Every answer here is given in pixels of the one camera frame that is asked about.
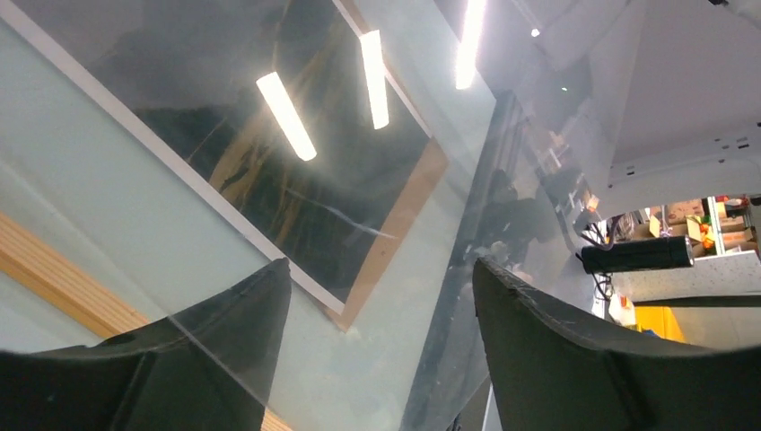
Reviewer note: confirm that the landscape photo print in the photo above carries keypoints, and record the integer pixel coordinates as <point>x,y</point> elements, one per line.
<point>278,114</point>

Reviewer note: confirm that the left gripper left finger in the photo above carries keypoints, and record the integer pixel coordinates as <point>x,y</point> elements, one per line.
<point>154,369</point>

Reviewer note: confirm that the orange wooden picture frame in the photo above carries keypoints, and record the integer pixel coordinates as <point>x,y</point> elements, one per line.
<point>59,279</point>

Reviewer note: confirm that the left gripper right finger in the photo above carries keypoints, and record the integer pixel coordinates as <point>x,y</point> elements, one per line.
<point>554,366</point>

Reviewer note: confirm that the brown backing board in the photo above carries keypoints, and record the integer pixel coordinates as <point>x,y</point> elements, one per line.
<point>424,178</point>

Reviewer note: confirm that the clear acrylic sheet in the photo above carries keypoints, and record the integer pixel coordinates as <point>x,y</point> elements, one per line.
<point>526,117</point>

